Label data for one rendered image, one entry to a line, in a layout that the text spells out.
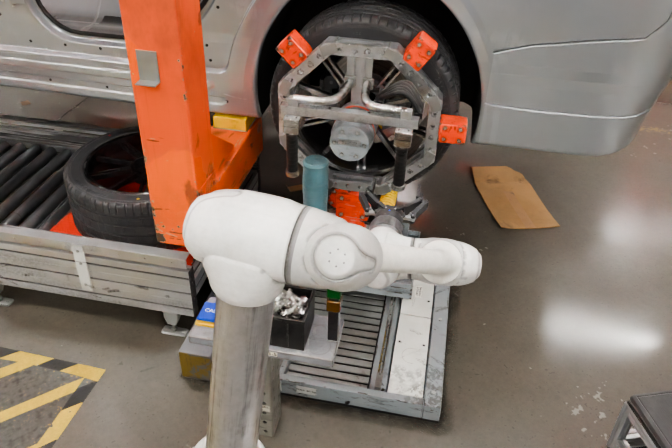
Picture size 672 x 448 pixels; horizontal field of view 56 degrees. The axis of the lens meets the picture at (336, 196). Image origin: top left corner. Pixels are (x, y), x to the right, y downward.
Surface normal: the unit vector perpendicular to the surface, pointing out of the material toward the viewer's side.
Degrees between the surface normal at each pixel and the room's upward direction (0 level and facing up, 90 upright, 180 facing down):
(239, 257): 83
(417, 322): 0
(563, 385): 0
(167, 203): 90
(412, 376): 0
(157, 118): 90
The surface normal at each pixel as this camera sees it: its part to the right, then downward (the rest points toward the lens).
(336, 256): 0.00, -0.04
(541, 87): -0.19, 0.54
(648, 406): 0.03, -0.83
